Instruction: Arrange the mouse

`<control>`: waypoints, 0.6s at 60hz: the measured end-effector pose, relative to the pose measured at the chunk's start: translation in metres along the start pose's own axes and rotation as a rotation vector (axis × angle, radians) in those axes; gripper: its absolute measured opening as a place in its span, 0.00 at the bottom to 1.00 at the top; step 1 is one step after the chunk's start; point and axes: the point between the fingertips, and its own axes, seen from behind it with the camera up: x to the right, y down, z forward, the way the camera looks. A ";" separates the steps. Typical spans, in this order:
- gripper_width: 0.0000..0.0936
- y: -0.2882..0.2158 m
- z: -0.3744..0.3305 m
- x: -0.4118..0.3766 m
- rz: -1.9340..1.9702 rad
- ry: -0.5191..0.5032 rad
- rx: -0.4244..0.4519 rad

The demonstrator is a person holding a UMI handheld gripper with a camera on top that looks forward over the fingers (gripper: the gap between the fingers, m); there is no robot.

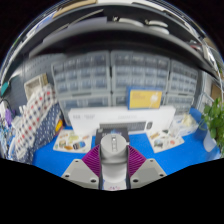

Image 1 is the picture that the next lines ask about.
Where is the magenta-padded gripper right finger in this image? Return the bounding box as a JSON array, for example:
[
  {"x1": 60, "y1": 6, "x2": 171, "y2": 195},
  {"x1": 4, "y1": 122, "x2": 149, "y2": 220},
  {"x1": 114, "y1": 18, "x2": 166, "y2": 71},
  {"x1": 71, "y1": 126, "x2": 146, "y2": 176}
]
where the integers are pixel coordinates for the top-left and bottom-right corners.
[{"x1": 126, "y1": 144, "x2": 167, "y2": 190}]

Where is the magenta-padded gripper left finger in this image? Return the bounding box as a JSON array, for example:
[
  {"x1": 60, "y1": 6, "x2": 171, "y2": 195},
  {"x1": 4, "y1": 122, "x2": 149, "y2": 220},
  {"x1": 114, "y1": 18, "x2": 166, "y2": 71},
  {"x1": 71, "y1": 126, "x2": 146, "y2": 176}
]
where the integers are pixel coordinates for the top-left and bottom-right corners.
[{"x1": 60, "y1": 144, "x2": 102, "y2": 190}]

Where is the white computer mouse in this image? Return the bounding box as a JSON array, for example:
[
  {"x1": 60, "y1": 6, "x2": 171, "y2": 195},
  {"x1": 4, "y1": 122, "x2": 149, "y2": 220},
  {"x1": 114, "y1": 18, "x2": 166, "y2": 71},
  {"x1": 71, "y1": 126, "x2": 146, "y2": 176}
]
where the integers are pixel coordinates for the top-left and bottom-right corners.
[{"x1": 99, "y1": 133, "x2": 129, "y2": 184}]

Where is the yellow tool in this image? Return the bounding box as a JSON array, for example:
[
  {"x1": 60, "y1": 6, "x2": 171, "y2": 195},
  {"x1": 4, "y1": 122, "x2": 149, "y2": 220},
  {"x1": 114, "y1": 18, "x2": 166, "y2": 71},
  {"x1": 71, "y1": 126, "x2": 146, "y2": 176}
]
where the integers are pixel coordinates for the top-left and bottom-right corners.
[{"x1": 54, "y1": 118, "x2": 64, "y2": 134}]

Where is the long white keyboard box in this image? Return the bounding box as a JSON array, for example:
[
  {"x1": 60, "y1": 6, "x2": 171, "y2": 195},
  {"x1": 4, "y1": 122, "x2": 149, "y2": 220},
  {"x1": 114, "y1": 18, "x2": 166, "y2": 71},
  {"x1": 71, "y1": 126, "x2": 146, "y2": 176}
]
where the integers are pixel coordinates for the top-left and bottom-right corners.
[{"x1": 67, "y1": 105, "x2": 177, "y2": 136}]

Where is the navy dotted cloth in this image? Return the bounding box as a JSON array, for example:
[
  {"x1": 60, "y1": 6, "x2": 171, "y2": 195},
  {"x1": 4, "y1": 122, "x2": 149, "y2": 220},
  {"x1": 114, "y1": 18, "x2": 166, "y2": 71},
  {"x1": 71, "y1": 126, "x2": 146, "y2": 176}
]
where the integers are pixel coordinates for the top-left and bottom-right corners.
[{"x1": 28, "y1": 103, "x2": 64, "y2": 164}]

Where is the white blue glove box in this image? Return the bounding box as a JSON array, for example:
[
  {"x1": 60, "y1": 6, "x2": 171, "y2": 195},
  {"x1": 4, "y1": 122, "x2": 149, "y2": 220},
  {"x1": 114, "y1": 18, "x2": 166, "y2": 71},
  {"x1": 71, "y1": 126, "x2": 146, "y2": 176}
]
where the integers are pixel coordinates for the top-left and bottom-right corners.
[{"x1": 169, "y1": 114, "x2": 198, "y2": 138}]

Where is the yellow blue-framed box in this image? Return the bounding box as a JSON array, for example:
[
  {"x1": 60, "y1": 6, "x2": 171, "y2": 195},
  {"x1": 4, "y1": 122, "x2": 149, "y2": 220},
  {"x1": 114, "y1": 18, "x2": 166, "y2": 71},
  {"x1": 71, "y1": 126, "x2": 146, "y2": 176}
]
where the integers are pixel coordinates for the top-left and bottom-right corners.
[{"x1": 127, "y1": 87, "x2": 164, "y2": 110}]

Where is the red white checkered cloth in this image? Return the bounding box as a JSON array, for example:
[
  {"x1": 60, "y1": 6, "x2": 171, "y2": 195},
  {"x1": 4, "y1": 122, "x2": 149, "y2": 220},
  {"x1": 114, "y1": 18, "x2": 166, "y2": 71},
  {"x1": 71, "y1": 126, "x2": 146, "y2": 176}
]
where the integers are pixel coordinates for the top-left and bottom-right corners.
[{"x1": 13, "y1": 84, "x2": 56, "y2": 161}]

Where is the green leafy plant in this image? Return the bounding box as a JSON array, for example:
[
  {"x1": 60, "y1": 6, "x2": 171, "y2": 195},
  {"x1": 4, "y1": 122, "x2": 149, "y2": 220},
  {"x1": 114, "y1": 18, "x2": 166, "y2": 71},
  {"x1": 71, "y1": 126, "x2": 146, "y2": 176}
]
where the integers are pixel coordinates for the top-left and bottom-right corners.
[{"x1": 199, "y1": 96, "x2": 224, "y2": 158}]

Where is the beige open box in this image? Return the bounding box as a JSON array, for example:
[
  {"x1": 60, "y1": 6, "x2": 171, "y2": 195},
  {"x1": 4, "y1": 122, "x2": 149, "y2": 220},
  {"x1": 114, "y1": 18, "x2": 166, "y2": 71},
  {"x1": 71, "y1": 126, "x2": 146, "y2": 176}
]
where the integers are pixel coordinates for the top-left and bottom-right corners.
[{"x1": 23, "y1": 73, "x2": 50, "y2": 99}]

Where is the grey drawer cabinet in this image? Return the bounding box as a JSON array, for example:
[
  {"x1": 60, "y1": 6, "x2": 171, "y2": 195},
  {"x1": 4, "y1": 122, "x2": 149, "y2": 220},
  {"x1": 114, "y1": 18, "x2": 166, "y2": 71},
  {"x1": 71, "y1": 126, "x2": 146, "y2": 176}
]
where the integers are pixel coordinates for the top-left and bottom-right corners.
[
  {"x1": 164, "y1": 59, "x2": 200, "y2": 116},
  {"x1": 50, "y1": 50, "x2": 113, "y2": 126},
  {"x1": 110, "y1": 49, "x2": 172, "y2": 108}
]

